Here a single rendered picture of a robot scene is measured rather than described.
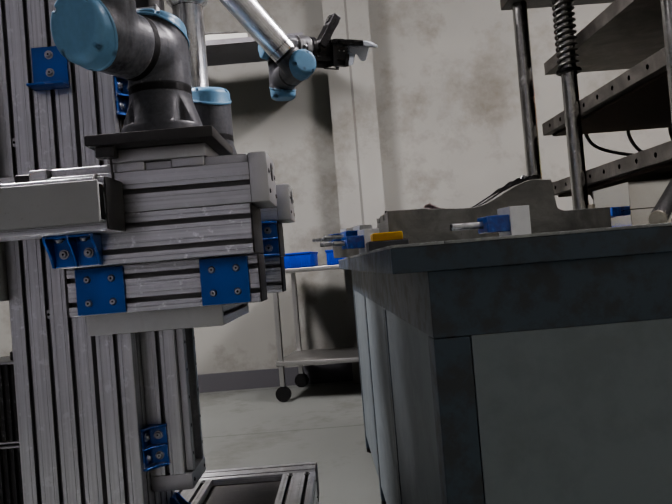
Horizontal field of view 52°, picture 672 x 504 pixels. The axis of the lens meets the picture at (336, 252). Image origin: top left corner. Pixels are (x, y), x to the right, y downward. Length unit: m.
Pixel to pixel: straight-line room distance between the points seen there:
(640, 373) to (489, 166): 3.82
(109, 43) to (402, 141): 3.63
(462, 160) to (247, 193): 3.58
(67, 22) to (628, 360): 1.00
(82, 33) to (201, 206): 0.34
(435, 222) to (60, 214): 0.79
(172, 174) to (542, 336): 0.69
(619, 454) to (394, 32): 4.11
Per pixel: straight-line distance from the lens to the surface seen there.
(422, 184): 4.68
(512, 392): 0.96
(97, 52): 1.22
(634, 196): 2.28
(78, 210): 1.18
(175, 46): 1.34
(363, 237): 1.52
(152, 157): 1.28
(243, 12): 1.94
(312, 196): 4.64
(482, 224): 1.18
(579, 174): 2.58
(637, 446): 1.03
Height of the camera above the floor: 0.78
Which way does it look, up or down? 1 degrees up
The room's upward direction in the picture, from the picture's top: 5 degrees counter-clockwise
